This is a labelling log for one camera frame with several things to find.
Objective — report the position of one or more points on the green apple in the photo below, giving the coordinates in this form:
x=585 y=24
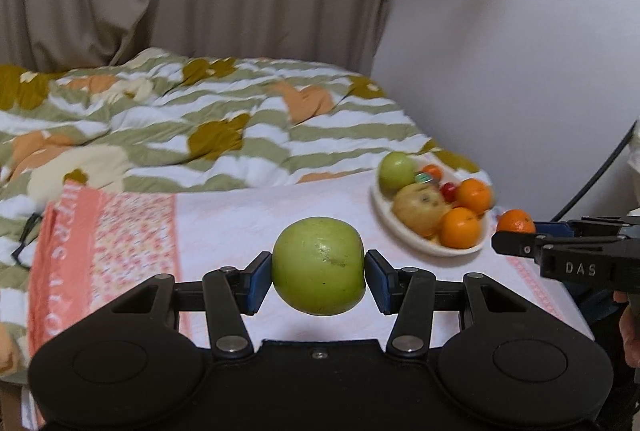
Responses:
x=396 y=170
x=318 y=266

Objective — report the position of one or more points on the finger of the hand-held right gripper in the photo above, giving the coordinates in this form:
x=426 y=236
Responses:
x=515 y=243
x=552 y=227

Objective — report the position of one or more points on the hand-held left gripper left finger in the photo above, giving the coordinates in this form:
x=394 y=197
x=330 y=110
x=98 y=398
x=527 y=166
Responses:
x=260 y=283

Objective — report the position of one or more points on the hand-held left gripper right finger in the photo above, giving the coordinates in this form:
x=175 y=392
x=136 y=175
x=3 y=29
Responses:
x=379 y=283

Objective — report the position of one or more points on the pink floral towel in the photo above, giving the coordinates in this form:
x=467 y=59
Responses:
x=225 y=216

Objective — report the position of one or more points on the small mandarin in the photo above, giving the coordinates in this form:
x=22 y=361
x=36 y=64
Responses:
x=515 y=221
x=433 y=170
x=473 y=196

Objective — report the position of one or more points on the floral striped blanket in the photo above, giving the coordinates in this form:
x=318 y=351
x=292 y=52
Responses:
x=200 y=111

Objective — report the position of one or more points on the yellow red apple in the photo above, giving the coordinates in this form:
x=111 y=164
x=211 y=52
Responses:
x=417 y=211

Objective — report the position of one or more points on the person's right hand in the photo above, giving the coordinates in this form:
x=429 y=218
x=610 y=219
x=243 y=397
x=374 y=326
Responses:
x=632 y=336

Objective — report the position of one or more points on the brown kiwi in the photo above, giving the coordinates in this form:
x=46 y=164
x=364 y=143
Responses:
x=425 y=178

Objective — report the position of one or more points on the white oval dish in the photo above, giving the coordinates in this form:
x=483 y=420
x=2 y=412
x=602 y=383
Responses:
x=400 y=226

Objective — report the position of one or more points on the large orange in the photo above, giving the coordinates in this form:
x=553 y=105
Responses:
x=460 y=227

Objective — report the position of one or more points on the red tomato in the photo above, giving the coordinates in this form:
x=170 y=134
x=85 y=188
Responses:
x=448 y=191

